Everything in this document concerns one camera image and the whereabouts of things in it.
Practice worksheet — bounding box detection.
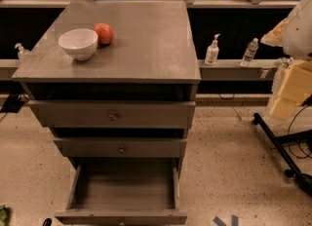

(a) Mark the black wheeled stand base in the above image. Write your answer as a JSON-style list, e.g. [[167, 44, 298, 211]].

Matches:
[[253, 113, 312, 197]]

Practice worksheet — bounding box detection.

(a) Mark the grey top drawer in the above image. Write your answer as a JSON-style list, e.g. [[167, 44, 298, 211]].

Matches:
[[28, 100, 195, 129]]

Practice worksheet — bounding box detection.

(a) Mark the crumpled clear plastic wrapper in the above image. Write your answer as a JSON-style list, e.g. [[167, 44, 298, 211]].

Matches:
[[279, 57, 293, 68]]

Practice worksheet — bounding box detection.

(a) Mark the white pump lotion bottle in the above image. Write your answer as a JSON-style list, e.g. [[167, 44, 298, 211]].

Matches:
[[205, 34, 219, 65]]

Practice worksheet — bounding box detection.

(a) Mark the clear pump sanitizer bottle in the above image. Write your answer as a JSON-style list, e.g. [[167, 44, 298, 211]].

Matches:
[[15, 43, 30, 61]]

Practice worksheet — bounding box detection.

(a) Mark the black box under bench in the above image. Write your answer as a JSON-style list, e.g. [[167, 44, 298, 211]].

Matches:
[[0, 94, 24, 113]]

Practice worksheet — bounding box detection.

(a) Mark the grey wooden drawer cabinet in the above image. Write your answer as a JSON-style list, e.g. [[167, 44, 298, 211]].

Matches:
[[14, 0, 200, 168]]

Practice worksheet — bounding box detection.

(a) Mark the white ceramic bowl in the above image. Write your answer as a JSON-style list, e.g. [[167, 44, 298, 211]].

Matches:
[[58, 28, 98, 60]]

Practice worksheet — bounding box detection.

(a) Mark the clear plastic water bottle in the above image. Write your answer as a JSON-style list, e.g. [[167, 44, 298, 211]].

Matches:
[[241, 38, 258, 67]]

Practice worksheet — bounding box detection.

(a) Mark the red apple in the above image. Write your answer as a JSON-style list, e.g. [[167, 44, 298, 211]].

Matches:
[[94, 23, 114, 44]]

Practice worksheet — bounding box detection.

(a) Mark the grey drawer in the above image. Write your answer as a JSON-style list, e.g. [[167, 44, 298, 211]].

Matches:
[[55, 163, 187, 226], [28, 100, 195, 129], [54, 138, 186, 158]]

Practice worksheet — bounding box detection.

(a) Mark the grey bottom drawer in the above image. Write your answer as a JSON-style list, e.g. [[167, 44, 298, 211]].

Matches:
[[55, 163, 187, 226]]

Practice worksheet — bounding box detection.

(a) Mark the green object at edge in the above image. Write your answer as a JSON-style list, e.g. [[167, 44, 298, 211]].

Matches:
[[0, 206, 9, 226]]

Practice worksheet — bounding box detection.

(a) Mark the grey middle drawer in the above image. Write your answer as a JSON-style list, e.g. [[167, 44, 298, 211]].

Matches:
[[54, 138, 186, 158]]

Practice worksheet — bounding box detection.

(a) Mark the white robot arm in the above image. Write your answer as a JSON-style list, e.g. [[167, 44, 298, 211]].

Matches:
[[260, 0, 312, 120]]

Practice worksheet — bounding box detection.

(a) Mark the black cable on floor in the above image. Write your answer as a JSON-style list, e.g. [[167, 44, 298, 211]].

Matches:
[[287, 104, 312, 160]]

